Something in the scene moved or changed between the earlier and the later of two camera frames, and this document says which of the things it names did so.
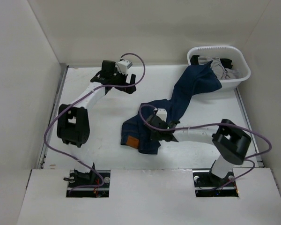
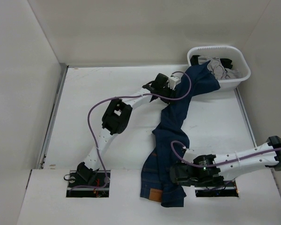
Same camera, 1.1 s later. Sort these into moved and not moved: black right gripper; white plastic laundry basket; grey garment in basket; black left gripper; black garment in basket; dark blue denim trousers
Moved: black left gripper; dark blue denim trousers; black right gripper
Not moved: grey garment in basket; white plastic laundry basket; black garment in basket
